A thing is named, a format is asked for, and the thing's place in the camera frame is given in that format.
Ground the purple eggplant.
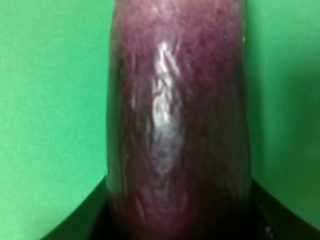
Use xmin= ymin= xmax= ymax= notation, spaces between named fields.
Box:
xmin=106 ymin=0 xmax=251 ymax=240

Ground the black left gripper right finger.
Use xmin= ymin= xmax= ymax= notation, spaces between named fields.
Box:
xmin=246 ymin=180 xmax=320 ymax=240

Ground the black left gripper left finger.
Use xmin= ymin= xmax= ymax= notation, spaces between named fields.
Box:
xmin=43 ymin=177 xmax=107 ymax=240

